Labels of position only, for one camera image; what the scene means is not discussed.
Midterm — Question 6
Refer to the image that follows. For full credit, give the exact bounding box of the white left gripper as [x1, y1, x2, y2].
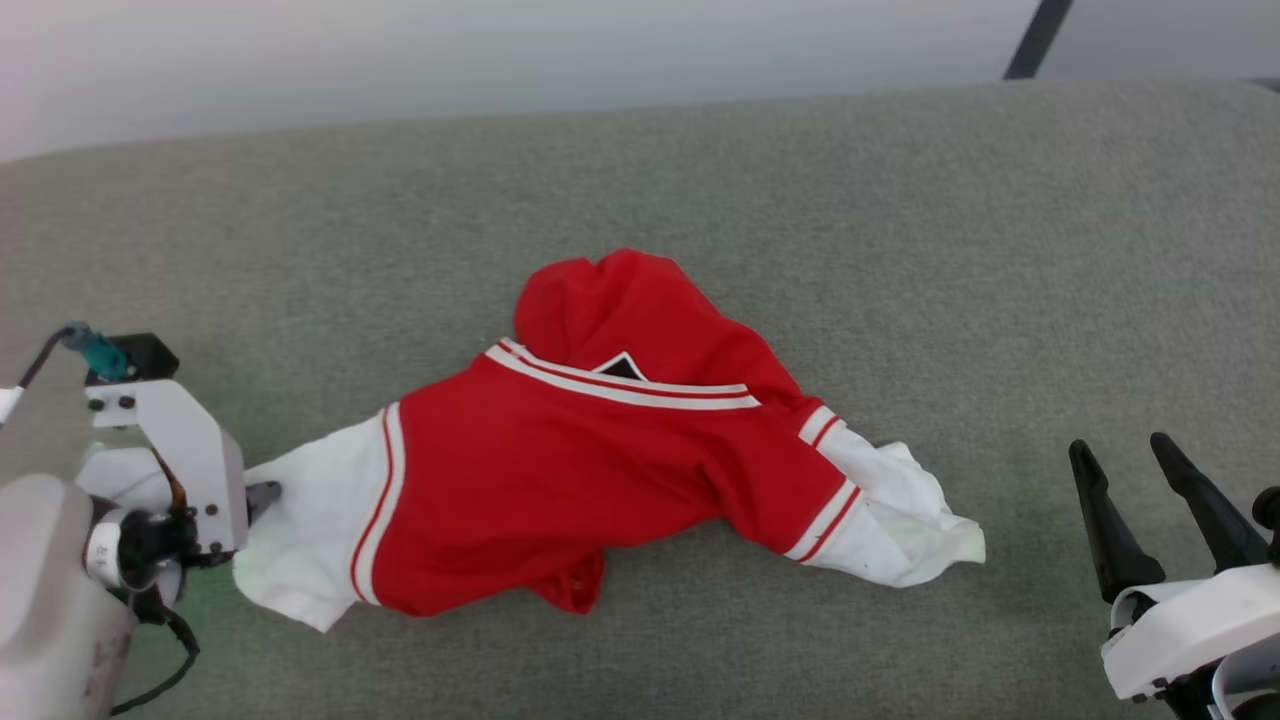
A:
[75, 379, 285, 571]

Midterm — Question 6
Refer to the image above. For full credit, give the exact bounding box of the red and white shirt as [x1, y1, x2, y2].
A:
[232, 248, 987, 633]

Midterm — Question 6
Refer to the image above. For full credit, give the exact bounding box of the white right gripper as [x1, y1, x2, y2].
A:
[1067, 431, 1280, 720]

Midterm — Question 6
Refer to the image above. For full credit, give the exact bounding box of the thin black cable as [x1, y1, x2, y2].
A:
[14, 327, 81, 393]
[108, 588, 202, 717]

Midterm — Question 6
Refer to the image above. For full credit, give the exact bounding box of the teal cable connector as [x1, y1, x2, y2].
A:
[64, 324, 133, 384]

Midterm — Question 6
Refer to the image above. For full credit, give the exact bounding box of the white door panel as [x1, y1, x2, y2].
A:
[1040, 0, 1280, 85]

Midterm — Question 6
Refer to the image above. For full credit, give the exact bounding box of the dark upright post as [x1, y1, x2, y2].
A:
[1003, 0, 1077, 81]

